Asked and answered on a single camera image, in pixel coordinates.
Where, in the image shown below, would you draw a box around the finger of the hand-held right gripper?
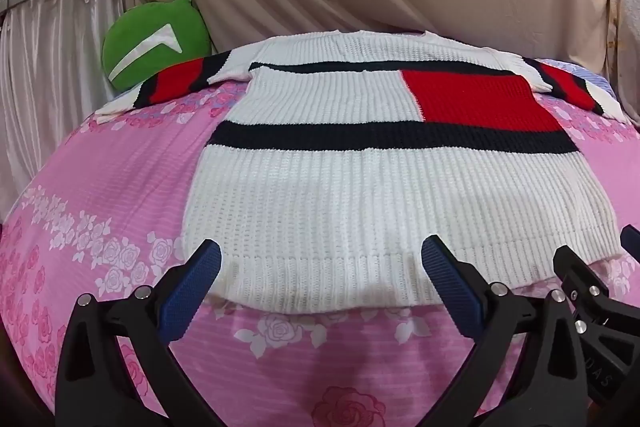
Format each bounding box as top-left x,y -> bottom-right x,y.
620,225 -> 640,260
552,244 -> 640,339

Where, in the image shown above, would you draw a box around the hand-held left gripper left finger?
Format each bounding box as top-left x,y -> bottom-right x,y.
54,238 -> 223,427

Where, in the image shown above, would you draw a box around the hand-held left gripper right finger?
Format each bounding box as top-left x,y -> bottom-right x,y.
421,234 -> 588,427

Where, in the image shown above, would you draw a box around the white red black knit sweater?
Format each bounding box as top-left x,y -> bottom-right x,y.
95,29 -> 632,314

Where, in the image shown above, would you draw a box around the pink floral bed sheet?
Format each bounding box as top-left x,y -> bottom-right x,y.
0,57 -> 640,427

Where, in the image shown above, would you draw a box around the cream patterned cloth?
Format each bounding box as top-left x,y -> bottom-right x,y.
604,0 -> 640,128

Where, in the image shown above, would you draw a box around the white satin curtain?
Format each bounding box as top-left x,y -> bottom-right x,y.
0,0 -> 132,220

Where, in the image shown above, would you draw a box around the green round cushion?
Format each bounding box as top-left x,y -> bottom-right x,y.
101,0 -> 213,92

